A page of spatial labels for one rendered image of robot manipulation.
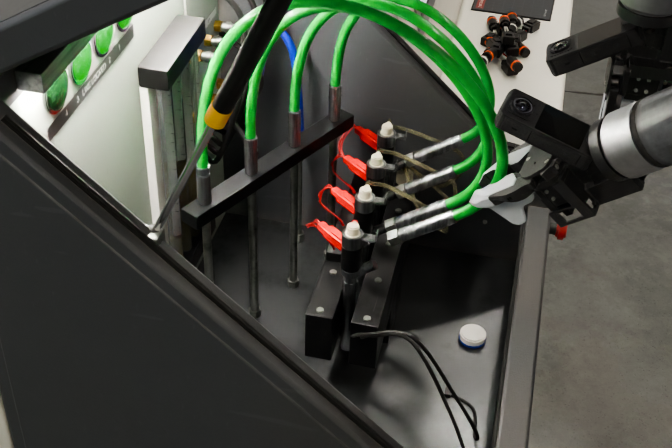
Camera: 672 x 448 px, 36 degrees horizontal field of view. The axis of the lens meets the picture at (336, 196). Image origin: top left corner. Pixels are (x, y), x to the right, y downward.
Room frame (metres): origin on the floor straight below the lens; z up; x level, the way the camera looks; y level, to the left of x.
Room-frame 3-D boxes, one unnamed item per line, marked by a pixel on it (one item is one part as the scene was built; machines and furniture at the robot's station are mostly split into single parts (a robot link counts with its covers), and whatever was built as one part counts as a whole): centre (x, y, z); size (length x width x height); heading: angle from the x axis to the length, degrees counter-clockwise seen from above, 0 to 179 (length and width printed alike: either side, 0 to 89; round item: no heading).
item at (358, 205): (1.10, -0.05, 0.99); 0.05 x 0.03 x 0.21; 79
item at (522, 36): (1.72, -0.31, 1.01); 0.23 x 0.11 x 0.06; 169
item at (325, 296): (1.15, -0.05, 0.91); 0.34 x 0.10 x 0.15; 169
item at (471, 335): (1.10, -0.21, 0.84); 0.04 x 0.04 x 0.01
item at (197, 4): (1.32, 0.19, 1.21); 0.13 x 0.03 x 0.31; 169
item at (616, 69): (1.08, -0.36, 1.34); 0.09 x 0.08 x 0.12; 78
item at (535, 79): (1.68, -0.31, 0.97); 0.70 x 0.22 x 0.03; 169
